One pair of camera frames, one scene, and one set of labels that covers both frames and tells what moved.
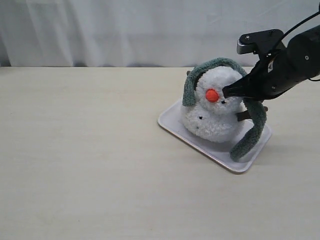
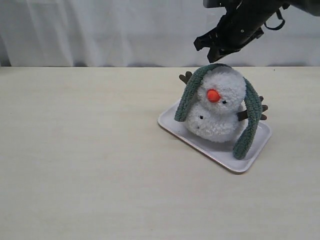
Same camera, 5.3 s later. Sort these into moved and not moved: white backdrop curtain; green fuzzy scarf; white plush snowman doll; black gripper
Moved: green fuzzy scarf; black gripper
Not moved: white backdrop curtain; white plush snowman doll
